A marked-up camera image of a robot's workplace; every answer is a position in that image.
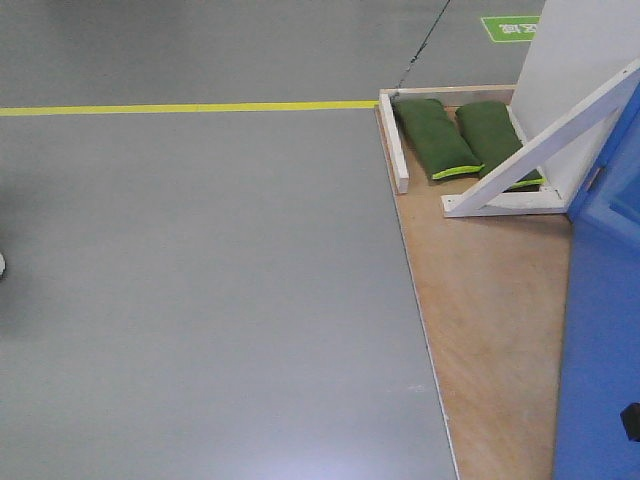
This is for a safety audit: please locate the green sandbag right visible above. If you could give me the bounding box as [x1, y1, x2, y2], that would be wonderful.
[455, 101, 523, 179]

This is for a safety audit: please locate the blue door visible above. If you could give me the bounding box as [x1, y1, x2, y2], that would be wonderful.
[552, 94, 639, 479]

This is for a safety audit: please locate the wooden base platform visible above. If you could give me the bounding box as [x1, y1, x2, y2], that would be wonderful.
[391, 136, 571, 479]

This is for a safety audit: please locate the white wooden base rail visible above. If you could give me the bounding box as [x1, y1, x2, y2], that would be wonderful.
[376, 89, 410, 195]

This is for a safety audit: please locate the white wall panel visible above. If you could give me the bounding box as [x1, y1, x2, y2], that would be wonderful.
[507, 0, 640, 210]

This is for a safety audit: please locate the green sandbag left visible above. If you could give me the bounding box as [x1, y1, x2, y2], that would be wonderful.
[394, 99, 484, 181]

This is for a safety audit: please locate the black rope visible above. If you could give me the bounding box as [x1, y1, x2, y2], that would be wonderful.
[394, 0, 453, 94]

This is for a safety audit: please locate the green sandbag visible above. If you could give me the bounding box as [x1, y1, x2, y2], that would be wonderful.
[394, 99, 484, 181]
[455, 101, 523, 179]

